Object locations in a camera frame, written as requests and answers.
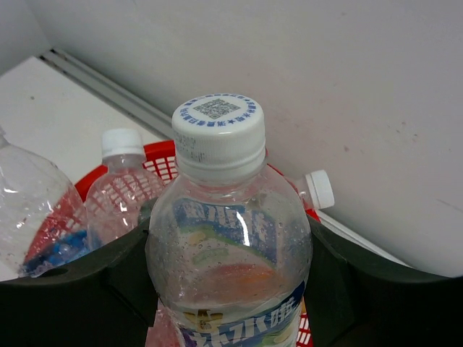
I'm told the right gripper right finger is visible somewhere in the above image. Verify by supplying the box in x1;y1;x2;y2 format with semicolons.
305;218;462;346

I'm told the clear bottle fruit label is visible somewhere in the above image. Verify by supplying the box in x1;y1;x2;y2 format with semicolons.
145;93;313;346

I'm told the clear bottle blue label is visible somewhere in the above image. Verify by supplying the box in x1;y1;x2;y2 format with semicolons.
85;129;164;251

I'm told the clear unlabelled bottle blue cap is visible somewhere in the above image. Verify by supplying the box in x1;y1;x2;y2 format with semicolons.
1;137;88;279

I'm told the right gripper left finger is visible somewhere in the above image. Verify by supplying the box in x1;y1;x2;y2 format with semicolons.
1;200;158;346

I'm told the red plastic mesh basket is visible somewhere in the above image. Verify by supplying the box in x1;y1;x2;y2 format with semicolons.
21;140;323;347

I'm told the small clear bottle green label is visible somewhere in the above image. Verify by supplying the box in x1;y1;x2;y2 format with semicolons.
285;170;335;210

